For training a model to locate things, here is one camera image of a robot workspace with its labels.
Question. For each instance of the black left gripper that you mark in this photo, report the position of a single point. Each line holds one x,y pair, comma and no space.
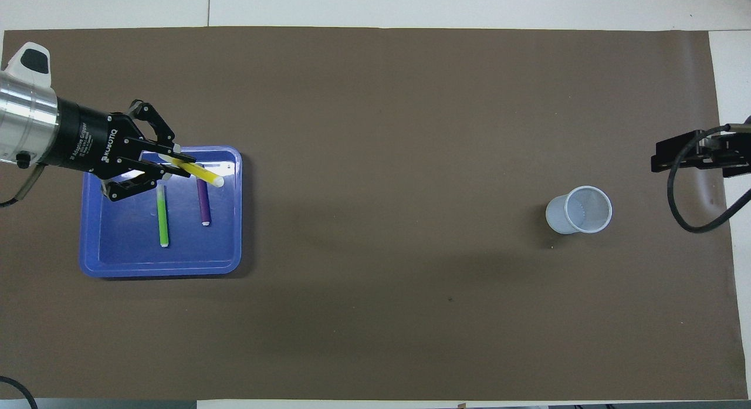
88,142

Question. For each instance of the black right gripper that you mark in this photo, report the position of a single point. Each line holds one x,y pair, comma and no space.
736,148

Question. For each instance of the yellow highlighter pen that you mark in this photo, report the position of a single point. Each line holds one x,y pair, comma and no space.
205,175

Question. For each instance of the green highlighter pen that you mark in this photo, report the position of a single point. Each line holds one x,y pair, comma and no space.
163,221

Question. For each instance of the purple highlighter pen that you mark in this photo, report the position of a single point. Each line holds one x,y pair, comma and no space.
203,203

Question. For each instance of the blue plastic tray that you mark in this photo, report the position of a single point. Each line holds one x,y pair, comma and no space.
193,250

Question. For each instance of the translucent plastic cup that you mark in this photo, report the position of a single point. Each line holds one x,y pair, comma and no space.
557,218

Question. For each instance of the brown table mat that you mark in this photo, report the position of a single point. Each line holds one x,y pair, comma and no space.
381,162

